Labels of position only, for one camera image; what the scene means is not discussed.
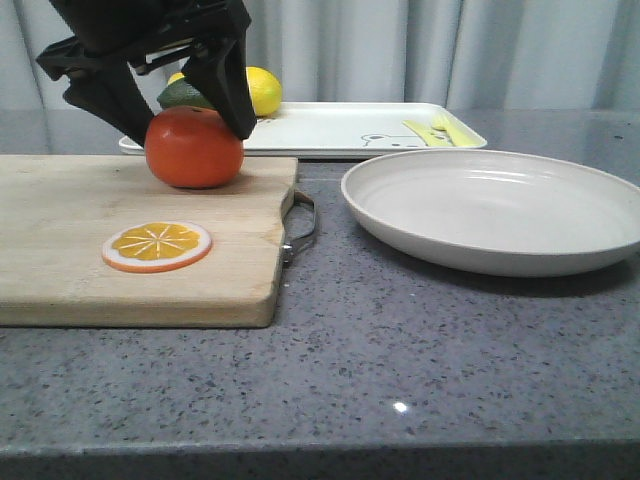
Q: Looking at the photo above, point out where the white rectangular tray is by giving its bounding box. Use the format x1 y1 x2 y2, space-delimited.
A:
118 102 488 160

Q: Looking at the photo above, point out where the grey curtain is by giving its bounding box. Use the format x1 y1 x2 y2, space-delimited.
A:
0 0 640 113

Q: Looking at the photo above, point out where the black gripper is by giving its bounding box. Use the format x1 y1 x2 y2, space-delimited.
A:
36 1 257 146

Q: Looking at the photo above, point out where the green lime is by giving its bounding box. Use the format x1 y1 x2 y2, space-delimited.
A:
157 79 215 110

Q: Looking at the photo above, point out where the orange fruit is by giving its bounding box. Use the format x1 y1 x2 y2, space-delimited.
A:
144 106 244 189

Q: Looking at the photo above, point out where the orange slice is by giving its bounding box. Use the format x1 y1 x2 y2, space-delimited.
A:
101 221 213 273

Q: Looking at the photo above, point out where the wooden cutting board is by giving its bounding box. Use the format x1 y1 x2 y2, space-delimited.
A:
1 155 298 328

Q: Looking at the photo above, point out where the yellow plastic fork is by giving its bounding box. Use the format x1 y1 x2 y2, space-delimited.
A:
432 115 476 147

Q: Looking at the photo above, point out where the yellow plastic knife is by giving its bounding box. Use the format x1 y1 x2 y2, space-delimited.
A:
403 120 454 147

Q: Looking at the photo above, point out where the yellow lemon behind lime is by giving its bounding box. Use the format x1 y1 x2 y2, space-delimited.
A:
167 72 184 85

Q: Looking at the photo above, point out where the beige round plate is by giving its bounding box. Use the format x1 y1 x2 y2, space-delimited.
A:
341 149 639 278

